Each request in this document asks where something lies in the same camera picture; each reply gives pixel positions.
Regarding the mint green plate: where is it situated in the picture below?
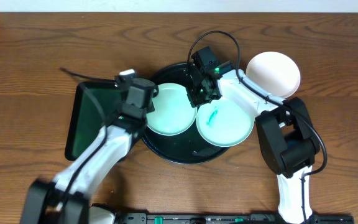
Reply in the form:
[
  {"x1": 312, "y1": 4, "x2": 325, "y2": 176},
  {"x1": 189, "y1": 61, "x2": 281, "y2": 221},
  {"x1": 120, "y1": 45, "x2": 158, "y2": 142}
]
[
  {"x1": 196, "y1": 98, "x2": 256, "y2": 147},
  {"x1": 147, "y1": 83, "x2": 197, "y2": 136}
]

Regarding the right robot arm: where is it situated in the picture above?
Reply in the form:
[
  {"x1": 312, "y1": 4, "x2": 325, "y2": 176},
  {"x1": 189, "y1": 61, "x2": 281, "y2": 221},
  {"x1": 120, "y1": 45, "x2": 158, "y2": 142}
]
[{"x1": 187, "y1": 47, "x2": 323, "y2": 223}]

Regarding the round black tray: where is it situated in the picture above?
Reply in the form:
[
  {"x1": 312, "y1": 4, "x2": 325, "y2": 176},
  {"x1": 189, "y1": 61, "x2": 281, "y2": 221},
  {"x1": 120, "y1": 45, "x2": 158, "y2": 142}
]
[{"x1": 142, "y1": 62, "x2": 229, "y2": 164}]

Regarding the rectangular black tray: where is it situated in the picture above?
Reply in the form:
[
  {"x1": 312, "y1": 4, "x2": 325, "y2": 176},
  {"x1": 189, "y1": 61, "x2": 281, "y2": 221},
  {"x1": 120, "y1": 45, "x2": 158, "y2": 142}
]
[{"x1": 65, "y1": 82, "x2": 121, "y2": 161}]

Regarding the white plate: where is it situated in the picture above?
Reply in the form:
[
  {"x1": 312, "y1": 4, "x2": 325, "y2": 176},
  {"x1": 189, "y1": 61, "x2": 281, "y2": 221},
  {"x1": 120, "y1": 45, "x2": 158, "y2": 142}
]
[{"x1": 246, "y1": 52, "x2": 301, "y2": 98}]

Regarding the left black cable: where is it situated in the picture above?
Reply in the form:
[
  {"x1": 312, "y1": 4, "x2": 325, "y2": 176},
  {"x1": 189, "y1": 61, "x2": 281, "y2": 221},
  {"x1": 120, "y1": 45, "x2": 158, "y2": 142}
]
[{"x1": 59, "y1": 67, "x2": 119, "y2": 206}]

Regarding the right black cable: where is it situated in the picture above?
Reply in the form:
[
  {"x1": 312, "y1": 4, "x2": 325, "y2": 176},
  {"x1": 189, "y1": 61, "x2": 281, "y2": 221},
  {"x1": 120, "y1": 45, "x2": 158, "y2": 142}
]
[{"x1": 186, "y1": 30, "x2": 328, "y2": 224}]

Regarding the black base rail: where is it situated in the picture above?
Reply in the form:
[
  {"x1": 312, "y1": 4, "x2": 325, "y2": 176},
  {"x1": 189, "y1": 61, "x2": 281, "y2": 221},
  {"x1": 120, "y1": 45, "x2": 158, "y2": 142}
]
[{"x1": 88, "y1": 203, "x2": 355, "y2": 224}]

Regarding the black cable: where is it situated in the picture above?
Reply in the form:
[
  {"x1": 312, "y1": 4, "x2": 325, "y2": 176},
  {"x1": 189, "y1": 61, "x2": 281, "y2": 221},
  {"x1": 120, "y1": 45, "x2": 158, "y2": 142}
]
[
  {"x1": 59, "y1": 67, "x2": 119, "y2": 206},
  {"x1": 186, "y1": 30, "x2": 328, "y2": 224}
]

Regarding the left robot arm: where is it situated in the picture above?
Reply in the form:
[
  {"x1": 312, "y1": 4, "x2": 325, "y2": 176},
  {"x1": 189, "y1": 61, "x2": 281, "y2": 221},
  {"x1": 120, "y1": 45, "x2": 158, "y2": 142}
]
[{"x1": 20, "y1": 78, "x2": 158, "y2": 223}]

